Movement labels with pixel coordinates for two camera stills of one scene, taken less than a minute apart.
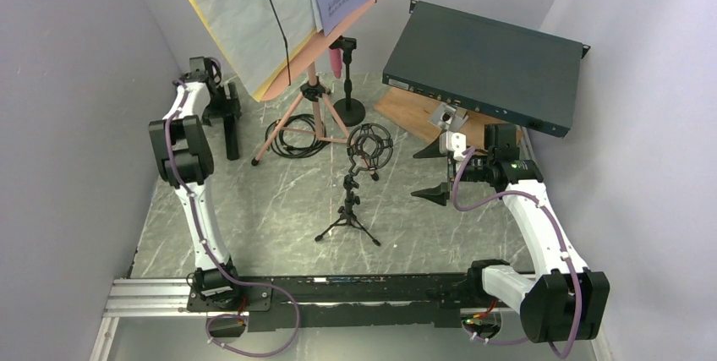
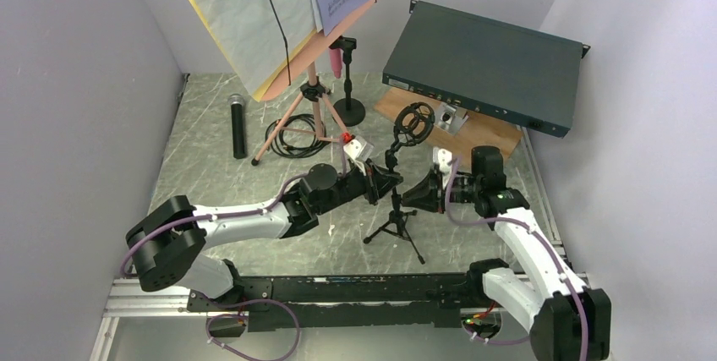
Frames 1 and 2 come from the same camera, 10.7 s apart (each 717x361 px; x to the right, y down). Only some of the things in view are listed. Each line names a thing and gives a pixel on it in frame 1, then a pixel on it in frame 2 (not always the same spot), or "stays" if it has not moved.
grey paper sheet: [260, 8] stays
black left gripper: [230, 107] → [377, 182]
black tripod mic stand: [369, 147] → [413, 123]
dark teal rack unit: [515, 74] stays
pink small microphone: [336, 58] stays
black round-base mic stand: [349, 112] stays
